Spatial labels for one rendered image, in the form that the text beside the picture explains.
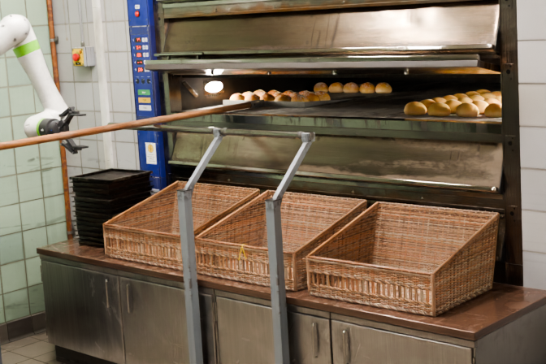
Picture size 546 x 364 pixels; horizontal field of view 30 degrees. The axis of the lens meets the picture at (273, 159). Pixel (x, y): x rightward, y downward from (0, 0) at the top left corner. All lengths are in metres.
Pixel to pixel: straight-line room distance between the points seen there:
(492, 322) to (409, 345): 0.29
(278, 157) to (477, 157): 1.00
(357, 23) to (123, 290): 1.55
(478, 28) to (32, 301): 2.96
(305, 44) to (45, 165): 1.89
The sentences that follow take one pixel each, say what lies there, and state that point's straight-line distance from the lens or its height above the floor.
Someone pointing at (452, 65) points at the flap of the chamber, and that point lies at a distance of 3.71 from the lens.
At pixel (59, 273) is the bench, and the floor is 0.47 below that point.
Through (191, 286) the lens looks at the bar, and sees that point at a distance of 4.14.
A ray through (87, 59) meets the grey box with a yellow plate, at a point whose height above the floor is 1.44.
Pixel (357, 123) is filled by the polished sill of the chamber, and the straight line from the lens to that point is 4.17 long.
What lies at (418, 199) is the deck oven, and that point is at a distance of 4.06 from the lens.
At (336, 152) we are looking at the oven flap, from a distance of 4.28.
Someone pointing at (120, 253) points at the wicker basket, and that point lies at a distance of 4.61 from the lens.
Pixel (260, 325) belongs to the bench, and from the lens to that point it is 3.99.
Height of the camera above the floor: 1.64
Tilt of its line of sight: 8 degrees down
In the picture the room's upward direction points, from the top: 3 degrees counter-clockwise
